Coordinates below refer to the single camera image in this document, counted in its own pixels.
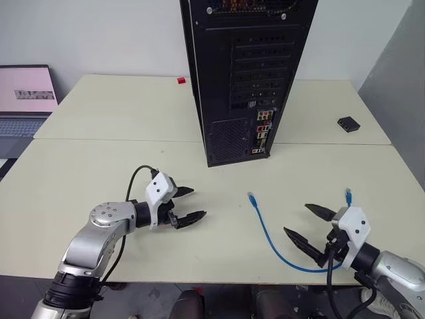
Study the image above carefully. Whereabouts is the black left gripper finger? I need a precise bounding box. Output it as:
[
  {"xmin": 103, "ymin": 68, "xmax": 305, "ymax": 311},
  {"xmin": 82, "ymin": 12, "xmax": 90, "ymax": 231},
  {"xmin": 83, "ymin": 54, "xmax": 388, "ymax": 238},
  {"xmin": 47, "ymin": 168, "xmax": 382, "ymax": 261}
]
[
  {"xmin": 172, "ymin": 210, "xmax": 208, "ymax": 231},
  {"xmin": 171, "ymin": 186, "xmax": 195, "ymax": 201}
]

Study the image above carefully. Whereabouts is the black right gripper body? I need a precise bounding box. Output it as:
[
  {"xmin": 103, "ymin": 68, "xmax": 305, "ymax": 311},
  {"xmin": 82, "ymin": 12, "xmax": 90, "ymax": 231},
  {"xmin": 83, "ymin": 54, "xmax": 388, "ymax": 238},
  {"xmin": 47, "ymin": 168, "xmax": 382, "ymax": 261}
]
[{"xmin": 323, "ymin": 227, "xmax": 350, "ymax": 265}]

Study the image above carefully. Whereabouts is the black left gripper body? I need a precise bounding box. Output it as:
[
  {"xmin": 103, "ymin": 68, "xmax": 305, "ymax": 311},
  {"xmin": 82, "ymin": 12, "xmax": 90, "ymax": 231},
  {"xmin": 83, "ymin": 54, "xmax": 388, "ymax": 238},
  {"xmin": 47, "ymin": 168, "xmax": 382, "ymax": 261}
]
[{"xmin": 157, "ymin": 195, "xmax": 180, "ymax": 230}]

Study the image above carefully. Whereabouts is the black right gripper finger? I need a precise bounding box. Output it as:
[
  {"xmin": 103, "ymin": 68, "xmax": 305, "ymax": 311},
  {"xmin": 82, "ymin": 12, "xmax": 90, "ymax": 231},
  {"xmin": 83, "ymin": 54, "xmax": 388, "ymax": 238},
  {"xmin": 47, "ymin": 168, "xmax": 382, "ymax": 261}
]
[
  {"xmin": 304, "ymin": 203, "xmax": 338, "ymax": 223},
  {"xmin": 282, "ymin": 227, "xmax": 329, "ymax": 268}
]

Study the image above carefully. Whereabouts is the small black box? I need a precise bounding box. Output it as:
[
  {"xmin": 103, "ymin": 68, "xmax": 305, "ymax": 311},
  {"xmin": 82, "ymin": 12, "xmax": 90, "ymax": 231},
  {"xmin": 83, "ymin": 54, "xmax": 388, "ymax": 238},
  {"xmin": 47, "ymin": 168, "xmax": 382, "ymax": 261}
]
[{"xmin": 337, "ymin": 116, "xmax": 361, "ymax": 134}]

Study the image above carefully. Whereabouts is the dark rounded shape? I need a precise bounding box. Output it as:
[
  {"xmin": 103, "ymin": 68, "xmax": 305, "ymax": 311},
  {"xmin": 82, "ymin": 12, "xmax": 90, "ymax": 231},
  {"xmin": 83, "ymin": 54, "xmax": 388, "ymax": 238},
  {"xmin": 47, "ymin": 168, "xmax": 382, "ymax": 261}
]
[
  {"xmin": 169, "ymin": 288, "xmax": 205, "ymax": 319},
  {"xmin": 254, "ymin": 285, "xmax": 300, "ymax": 319}
]

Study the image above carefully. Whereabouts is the white sneaker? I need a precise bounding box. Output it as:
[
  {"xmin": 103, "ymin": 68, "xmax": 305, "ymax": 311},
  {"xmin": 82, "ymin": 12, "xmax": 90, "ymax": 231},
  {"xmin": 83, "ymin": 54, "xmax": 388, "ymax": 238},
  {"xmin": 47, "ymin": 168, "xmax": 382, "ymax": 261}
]
[{"xmin": 360, "ymin": 286, "xmax": 396, "ymax": 319}]

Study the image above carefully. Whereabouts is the black computer tower case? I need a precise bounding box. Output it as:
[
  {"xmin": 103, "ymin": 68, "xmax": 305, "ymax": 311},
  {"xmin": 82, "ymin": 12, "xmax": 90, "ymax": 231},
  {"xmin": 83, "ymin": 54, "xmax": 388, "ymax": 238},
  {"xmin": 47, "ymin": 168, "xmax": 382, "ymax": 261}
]
[{"xmin": 179, "ymin": 0, "xmax": 319, "ymax": 168}]

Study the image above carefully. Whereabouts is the grey partition panel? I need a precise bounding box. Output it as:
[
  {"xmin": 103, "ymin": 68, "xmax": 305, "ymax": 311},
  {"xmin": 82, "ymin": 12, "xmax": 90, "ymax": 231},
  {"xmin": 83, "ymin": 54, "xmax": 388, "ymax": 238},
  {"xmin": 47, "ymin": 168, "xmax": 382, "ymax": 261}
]
[{"xmin": 356, "ymin": 35, "xmax": 425, "ymax": 194}]

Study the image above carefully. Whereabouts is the grey laptop with pink screen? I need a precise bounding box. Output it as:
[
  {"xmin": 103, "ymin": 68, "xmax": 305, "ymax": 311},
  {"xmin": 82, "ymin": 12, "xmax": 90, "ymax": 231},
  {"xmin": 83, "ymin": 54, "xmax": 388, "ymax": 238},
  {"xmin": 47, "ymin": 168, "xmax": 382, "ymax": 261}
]
[{"xmin": 0, "ymin": 64, "xmax": 60, "ymax": 159}]

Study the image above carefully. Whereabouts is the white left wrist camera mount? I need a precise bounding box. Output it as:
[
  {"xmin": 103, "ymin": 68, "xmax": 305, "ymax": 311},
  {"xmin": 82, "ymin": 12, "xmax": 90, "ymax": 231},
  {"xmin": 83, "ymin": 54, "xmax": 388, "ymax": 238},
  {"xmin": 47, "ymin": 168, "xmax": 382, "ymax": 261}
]
[{"xmin": 145, "ymin": 171, "xmax": 179, "ymax": 231}]

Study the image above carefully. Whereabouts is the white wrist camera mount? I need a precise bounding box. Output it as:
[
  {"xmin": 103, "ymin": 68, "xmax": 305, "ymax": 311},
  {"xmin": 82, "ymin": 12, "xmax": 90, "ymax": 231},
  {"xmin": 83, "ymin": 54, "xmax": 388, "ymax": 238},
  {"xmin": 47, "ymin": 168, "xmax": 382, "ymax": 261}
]
[
  {"xmin": 331, "ymin": 205, "xmax": 373, "ymax": 270},
  {"xmin": 145, "ymin": 171, "xmax": 179, "ymax": 231}
]

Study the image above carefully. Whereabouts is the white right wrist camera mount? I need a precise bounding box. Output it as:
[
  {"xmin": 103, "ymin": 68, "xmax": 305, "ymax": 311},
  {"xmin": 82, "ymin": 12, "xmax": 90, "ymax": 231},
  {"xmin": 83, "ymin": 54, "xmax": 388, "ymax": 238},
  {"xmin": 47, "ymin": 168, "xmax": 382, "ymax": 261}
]
[{"xmin": 331, "ymin": 205, "xmax": 373, "ymax": 270}]

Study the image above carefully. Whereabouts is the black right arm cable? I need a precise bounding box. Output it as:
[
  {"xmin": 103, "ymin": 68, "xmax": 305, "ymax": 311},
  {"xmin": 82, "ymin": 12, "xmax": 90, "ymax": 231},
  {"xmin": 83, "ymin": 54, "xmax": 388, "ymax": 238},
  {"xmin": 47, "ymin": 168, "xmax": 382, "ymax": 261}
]
[{"xmin": 325, "ymin": 244, "xmax": 380, "ymax": 319}]

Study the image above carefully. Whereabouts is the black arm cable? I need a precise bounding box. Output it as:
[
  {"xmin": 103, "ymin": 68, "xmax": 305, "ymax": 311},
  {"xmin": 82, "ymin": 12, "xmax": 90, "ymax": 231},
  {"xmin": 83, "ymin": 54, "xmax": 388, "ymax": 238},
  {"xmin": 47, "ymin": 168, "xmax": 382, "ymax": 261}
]
[
  {"xmin": 98, "ymin": 165, "xmax": 161, "ymax": 290},
  {"xmin": 325, "ymin": 244, "xmax": 380, "ymax": 319}
]

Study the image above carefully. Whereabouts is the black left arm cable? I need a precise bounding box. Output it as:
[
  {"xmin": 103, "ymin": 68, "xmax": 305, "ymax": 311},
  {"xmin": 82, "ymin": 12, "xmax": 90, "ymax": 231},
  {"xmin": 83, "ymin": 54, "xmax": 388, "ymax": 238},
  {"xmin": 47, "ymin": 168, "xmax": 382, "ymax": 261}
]
[{"xmin": 98, "ymin": 165, "xmax": 161, "ymax": 290}]

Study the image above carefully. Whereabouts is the blue ethernet cable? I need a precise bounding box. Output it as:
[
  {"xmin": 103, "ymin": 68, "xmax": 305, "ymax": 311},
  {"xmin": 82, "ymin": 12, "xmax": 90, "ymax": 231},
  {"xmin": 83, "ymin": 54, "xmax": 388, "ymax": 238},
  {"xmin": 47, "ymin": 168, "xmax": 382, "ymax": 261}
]
[{"xmin": 246, "ymin": 187, "xmax": 354, "ymax": 274}]

